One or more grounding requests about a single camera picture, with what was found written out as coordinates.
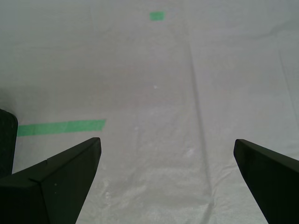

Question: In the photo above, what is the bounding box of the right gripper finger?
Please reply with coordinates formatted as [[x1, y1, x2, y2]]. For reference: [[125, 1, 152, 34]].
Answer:
[[0, 137, 101, 224], [234, 139, 299, 224]]

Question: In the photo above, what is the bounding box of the black perforated plastic basket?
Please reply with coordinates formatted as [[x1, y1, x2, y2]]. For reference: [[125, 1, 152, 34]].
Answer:
[[0, 108, 19, 179]]

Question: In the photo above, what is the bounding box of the long green tape strip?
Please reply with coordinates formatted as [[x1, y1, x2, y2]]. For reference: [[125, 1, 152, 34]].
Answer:
[[17, 119, 107, 137]]

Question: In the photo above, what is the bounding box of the white table cover sheet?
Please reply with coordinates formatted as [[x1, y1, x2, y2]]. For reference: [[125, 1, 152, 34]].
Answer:
[[0, 0, 299, 224]]

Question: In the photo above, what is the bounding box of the small green tape marker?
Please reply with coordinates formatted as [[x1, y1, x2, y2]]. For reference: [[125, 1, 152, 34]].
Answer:
[[149, 11, 165, 21]]

